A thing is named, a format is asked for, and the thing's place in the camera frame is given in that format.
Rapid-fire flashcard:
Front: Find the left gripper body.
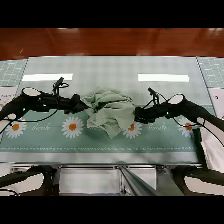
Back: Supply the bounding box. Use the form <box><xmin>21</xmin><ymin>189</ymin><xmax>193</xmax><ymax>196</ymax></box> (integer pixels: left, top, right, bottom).
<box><xmin>59</xmin><ymin>93</ymin><xmax>90</xmax><ymax>115</ymax></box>

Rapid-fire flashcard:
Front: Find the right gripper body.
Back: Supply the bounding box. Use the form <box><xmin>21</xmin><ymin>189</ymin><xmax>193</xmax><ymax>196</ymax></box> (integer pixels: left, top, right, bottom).
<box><xmin>133</xmin><ymin>103</ymin><xmax>168</xmax><ymax>124</ymax></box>

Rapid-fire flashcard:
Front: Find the pale green T-shirt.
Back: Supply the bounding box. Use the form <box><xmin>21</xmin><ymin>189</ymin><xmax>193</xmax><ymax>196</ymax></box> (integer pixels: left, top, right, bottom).
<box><xmin>81</xmin><ymin>87</ymin><xmax>137</xmax><ymax>140</ymax></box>

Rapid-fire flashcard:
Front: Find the white garment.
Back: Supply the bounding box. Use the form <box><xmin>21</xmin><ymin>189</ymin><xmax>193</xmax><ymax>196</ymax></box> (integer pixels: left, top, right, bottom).
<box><xmin>199</xmin><ymin>125</ymin><xmax>224</xmax><ymax>174</ymax></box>

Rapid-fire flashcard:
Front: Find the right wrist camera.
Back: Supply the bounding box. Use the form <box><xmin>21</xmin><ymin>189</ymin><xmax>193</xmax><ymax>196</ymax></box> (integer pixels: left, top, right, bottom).
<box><xmin>147</xmin><ymin>87</ymin><xmax>160</xmax><ymax>107</ymax></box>

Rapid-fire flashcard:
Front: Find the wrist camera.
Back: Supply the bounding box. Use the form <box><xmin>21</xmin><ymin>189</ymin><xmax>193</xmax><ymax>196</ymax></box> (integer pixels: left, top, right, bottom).
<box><xmin>147</xmin><ymin>87</ymin><xmax>160</xmax><ymax>107</ymax></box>
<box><xmin>51</xmin><ymin>76</ymin><xmax>70</xmax><ymax>97</ymax></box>

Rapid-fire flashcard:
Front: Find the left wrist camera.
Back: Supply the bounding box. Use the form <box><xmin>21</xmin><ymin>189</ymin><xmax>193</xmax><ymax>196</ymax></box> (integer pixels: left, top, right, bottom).
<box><xmin>51</xmin><ymin>76</ymin><xmax>70</xmax><ymax>97</ymax></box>

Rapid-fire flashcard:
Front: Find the black cable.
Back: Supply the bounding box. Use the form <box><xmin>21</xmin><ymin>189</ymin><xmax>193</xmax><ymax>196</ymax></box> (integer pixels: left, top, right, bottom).
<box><xmin>172</xmin><ymin>114</ymin><xmax>224</xmax><ymax>148</ymax></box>
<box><xmin>0</xmin><ymin>108</ymin><xmax>60</xmax><ymax>136</ymax></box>

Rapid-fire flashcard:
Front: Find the silver frame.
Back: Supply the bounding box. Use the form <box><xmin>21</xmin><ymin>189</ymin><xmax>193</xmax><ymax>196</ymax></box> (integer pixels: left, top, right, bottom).
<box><xmin>0</xmin><ymin>161</ymin><xmax>224</xmax><ymax>197</ymax></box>

